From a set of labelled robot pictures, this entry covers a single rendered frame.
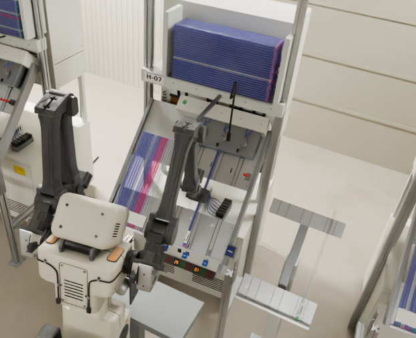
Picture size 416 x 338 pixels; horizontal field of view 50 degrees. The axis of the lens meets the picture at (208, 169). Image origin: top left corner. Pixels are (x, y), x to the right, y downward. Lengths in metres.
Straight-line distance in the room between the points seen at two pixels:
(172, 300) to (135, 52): 3.54
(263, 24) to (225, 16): 0.19
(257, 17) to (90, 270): 1.40
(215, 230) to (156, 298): 0.43
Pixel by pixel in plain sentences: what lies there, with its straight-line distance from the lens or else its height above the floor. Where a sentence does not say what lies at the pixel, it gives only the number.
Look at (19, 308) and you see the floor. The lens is 3.02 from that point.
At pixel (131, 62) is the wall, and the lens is 5.28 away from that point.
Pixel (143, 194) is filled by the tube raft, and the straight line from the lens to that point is 2.34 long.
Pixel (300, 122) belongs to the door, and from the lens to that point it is 4.57.
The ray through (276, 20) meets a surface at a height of 1.72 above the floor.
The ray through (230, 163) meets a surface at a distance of 2.27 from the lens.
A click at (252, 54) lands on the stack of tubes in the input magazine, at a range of 2.09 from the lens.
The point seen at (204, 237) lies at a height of 0.78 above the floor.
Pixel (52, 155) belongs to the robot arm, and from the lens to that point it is 1.61.
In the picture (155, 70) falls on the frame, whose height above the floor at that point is 1.39.
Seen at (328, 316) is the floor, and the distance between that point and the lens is 3.07.
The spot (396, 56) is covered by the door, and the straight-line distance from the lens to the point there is 4.18.
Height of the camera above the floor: 2.33
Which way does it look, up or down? 36 degrees down
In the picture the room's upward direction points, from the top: 6 degrees clockwise
